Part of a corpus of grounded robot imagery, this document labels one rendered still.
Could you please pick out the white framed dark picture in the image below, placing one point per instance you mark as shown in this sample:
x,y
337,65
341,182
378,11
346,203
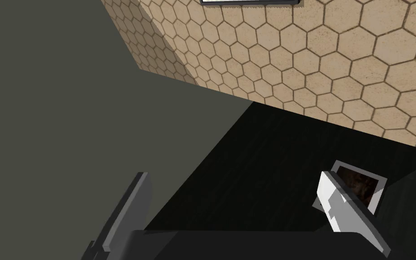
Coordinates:
x,y
361,185

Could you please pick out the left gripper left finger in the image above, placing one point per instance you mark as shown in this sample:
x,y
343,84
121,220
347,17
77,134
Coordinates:
x,y
128,209

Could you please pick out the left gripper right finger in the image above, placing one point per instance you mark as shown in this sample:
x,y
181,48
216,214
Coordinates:
x,y
338,209

